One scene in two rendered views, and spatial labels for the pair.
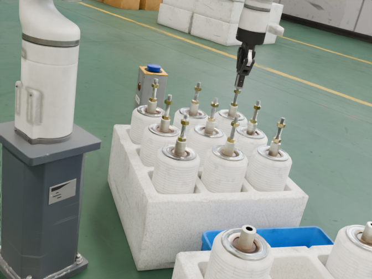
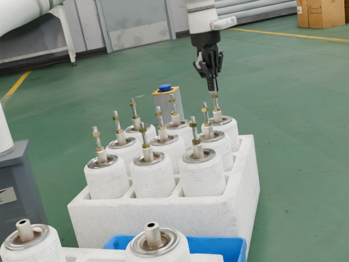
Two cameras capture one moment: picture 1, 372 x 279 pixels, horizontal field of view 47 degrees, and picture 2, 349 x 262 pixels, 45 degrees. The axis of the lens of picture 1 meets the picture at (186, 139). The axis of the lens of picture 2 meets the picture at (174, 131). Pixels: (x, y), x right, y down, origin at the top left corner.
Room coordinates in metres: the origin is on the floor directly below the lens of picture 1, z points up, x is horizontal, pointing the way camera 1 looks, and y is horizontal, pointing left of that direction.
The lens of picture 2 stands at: (0.28, -0.76, 0.59)
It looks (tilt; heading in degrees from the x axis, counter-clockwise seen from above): 18 degrees down; 43
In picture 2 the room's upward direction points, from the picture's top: 11 degrees counter-clockwise
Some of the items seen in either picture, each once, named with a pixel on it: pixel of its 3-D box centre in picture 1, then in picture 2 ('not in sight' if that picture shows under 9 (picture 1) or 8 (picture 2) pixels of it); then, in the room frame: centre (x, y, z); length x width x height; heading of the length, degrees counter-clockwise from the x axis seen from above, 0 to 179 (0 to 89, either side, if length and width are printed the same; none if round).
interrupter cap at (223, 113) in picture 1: (231, 115); (218, 121); (1.15, -0.11, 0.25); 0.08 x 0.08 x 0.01
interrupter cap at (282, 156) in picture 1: (273, 153); (199, 156); (0.93, -0.21, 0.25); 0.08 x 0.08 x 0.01
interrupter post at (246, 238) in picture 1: (246, 237); (25, 230); (0.56, -0.12, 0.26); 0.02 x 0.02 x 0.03
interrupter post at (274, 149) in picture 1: (274, 148); (198, 150); (0.93, -0.21, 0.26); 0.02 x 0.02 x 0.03
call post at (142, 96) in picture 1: (145, 120); (174, 136); (1.23, 0.13, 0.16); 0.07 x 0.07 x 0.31; 24
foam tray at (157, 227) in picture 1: (196, 187); (175, 196); (0.99, -0.05, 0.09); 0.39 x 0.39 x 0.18; 24
